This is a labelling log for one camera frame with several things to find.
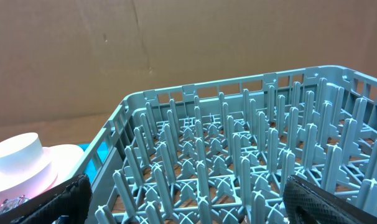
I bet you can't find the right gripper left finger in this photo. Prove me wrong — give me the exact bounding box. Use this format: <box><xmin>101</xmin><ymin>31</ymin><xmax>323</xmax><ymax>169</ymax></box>
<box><xmin>0</xmin><ymin>174</ymin><xmax>93</xmax><ymax>223</ymax></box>

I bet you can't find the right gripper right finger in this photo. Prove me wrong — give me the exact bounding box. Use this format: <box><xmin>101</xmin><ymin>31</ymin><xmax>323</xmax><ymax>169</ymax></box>
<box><xmin>282</xmin><ymin>175</ymin><xmax>377</xmax><ymax>224</ymax></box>

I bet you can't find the grey dishwasher rack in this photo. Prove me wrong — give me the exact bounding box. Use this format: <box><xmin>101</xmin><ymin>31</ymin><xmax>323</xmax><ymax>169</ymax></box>
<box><xmin>74</xmin><ymin>65</ymin><xmax>377</xmax><ymax>223</ymax></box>

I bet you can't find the pink plate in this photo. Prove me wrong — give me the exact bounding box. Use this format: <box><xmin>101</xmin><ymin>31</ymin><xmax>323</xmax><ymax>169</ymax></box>
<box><xmin>0</xmin><ymin>144</ymin><xmax>83</xmax><ymax>200</ymax></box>

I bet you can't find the pink small bowl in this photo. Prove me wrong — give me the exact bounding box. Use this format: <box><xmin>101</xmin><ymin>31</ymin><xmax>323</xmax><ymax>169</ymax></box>
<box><xmin>0</xmin><ymin>147</ymin><xmax>57</xmax><ymax>199</ymax></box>

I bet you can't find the cream paper cup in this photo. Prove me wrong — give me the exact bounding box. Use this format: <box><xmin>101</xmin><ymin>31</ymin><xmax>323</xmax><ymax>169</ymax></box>
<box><xmin>0</xmin><ymin>133</ymin><xmax>45</xmax><ymax>174</ymax></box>

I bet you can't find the cardboard backdrop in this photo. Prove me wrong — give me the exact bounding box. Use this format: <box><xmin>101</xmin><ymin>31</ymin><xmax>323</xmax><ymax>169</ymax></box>
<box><xmin>0</xmin><ymin>1</ymin><xmax>377</xmax><ymax>126</ymax></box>

